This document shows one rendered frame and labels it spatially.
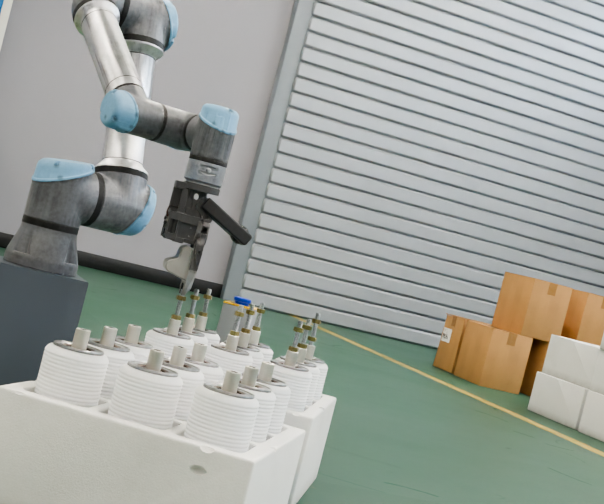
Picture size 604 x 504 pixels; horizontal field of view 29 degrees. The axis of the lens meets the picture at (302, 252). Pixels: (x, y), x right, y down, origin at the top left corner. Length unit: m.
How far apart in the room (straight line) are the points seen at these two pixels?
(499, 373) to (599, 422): 1.19
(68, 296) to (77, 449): 0.75
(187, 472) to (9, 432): 0.27
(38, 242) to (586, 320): 4.34
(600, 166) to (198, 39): 3.01
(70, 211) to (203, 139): 0.35
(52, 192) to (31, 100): 4.94
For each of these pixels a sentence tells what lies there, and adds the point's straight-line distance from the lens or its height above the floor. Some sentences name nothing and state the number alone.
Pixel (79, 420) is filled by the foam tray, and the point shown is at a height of 0.17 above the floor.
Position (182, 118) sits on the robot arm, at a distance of 2.32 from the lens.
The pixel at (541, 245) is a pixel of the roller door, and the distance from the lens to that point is 8.43.
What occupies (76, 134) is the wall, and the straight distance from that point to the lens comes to 7.39.
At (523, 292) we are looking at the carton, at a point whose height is 0.51.
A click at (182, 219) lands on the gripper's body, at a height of 0.47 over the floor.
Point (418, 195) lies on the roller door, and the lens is 7.96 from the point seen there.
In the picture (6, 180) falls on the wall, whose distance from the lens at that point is 7.35.
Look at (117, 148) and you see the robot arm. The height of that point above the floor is 0.58.
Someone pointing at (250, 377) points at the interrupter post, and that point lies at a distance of 1.82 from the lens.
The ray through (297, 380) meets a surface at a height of 0.23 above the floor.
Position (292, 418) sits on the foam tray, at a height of 0.17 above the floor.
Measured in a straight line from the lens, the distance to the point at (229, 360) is 2.22.
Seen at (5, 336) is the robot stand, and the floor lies 0.16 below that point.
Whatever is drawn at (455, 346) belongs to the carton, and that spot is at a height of 0.14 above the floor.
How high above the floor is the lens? 0.49
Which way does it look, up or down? 1 degrees down
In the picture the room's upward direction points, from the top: 14 degrees clockwise
